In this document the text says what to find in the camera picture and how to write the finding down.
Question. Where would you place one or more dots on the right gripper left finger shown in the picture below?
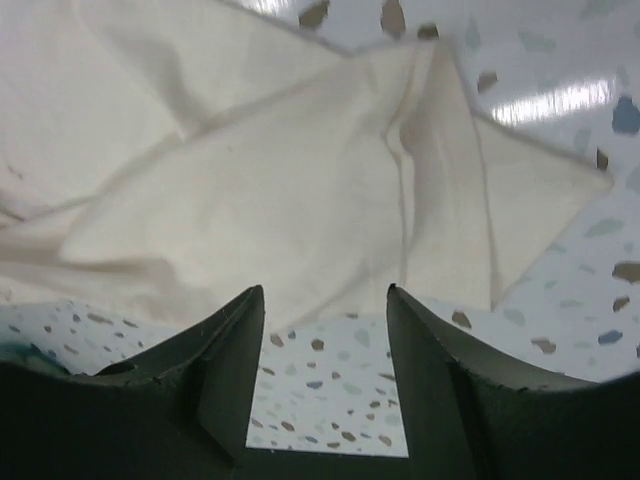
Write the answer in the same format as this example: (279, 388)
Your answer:
(179, 410)

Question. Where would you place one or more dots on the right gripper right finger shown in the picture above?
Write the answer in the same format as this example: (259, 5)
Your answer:
(471, 411)

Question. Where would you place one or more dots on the cream white t-shirt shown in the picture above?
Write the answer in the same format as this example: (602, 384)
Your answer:
(159, 157)

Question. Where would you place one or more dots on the teal plastic basket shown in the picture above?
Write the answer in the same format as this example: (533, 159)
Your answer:
(31, 357)

